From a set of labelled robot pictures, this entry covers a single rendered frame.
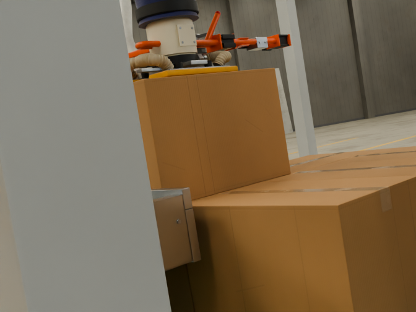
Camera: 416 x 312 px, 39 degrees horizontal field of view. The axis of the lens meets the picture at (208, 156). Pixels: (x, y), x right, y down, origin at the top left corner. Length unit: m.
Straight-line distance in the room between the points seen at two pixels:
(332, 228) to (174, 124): 0.66
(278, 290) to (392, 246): 0.32
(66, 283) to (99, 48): 0.23
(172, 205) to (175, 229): 0.07
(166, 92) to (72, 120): 1.26
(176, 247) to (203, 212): 0.16
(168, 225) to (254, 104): 0.67
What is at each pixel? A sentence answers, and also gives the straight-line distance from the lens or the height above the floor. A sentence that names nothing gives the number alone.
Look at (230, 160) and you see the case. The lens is 1.98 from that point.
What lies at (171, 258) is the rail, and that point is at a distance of 1.61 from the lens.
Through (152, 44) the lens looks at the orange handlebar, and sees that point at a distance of 2.04.
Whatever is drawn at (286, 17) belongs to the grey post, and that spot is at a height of 1.58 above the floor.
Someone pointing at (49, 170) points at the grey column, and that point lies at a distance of 0.56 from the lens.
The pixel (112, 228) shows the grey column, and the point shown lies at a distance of 0.60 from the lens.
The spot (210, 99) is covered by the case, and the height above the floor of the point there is 0.86.
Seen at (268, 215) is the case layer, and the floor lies 0.52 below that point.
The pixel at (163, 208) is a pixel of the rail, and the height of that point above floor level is 0.57.
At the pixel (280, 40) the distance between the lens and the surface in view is 2.54.
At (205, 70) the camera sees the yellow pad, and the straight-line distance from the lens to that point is 2.02.
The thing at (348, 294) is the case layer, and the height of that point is 0.33.
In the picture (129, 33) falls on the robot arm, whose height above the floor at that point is 1.20.
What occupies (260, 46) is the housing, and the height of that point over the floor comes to 1.06.
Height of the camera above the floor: 0.78
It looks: 3 degrees down
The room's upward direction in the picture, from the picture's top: 9 degrees counter-clockwise
